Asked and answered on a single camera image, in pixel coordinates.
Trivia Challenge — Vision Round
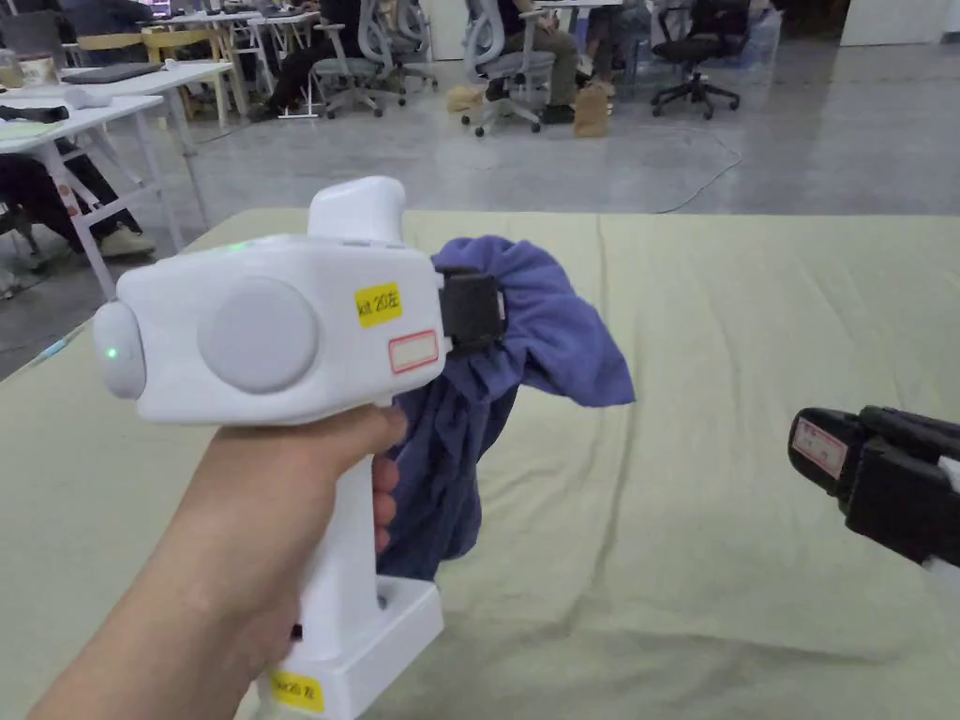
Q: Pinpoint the white folding table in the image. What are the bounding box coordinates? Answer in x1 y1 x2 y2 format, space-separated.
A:
0 84 210 280
0 59 248 128

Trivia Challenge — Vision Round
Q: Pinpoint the yellow wooden table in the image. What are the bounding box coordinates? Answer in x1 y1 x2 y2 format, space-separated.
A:
77 28 228 68

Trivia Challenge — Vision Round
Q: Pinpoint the person's left hand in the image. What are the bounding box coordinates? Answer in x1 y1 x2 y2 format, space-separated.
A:
29 407 411 720

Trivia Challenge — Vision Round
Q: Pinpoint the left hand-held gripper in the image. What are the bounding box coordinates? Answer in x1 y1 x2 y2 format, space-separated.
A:
91 175 507 720

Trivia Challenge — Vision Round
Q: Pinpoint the dark blue garment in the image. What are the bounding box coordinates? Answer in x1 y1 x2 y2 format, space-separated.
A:
377 235 638 583

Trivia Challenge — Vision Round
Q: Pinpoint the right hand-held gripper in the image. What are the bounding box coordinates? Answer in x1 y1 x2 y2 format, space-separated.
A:
787 404 960 583

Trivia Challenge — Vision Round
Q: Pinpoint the thin floor cable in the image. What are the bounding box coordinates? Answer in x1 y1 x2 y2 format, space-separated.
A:
648 127 745 218

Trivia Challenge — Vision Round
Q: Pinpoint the black office chair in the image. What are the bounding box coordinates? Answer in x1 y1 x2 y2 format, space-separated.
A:
649 0 753 121

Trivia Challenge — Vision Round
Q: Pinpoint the grey office chair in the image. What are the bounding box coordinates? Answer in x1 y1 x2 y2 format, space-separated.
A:
458 0 547 138
308 0 440 120

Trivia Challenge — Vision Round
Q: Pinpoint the brown paper bag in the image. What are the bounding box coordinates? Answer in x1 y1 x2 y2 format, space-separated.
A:
572 81 615 141

